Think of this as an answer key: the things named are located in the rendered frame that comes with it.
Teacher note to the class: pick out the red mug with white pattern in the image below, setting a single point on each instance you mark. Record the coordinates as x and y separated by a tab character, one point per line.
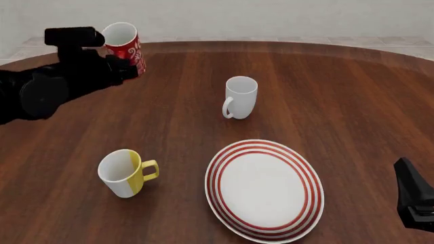
126	43

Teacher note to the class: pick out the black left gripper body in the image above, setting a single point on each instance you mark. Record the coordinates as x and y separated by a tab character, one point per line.
96	71

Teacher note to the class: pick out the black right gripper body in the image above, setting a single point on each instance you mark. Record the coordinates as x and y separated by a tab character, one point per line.
418	218

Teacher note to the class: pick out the yellow and white mug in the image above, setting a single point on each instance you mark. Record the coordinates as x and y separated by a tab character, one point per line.
119	175

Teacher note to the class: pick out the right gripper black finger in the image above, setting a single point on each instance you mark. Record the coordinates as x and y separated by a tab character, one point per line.
415	180

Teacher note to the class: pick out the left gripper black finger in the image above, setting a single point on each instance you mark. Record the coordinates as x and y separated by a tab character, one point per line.
119	62
129	73

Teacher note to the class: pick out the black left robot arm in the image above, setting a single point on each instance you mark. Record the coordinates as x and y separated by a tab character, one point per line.
37	91

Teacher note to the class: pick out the white plate with red rings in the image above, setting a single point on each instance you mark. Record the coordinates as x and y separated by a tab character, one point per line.
264	190

